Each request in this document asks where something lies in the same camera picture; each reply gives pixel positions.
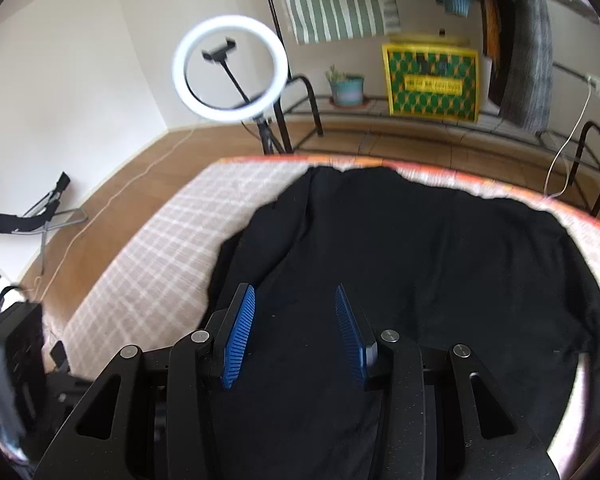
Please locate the yellow green patterned bag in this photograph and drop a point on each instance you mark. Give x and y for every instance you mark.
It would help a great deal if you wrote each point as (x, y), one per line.
(432, 81)

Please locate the pink plaid bed blanket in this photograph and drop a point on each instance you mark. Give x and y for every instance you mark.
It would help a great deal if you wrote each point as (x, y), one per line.
(156, 287)

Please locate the black folding stand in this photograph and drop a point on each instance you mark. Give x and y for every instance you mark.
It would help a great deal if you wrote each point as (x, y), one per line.
(44, 216)

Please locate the potted plant teal pot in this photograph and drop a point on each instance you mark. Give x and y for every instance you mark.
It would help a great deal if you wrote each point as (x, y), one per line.
(347, 89)

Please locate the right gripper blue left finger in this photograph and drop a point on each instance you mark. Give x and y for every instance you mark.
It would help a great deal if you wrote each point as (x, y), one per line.
(231, 328)

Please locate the black metal clothes rack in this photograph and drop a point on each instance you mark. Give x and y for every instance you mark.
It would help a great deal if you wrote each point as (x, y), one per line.
(497, 16)

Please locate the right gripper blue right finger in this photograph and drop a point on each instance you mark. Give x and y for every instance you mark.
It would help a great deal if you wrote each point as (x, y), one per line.
(358, 337)

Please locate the black sweater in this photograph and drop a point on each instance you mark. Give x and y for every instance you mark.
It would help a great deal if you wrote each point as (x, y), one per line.
(440, 267)

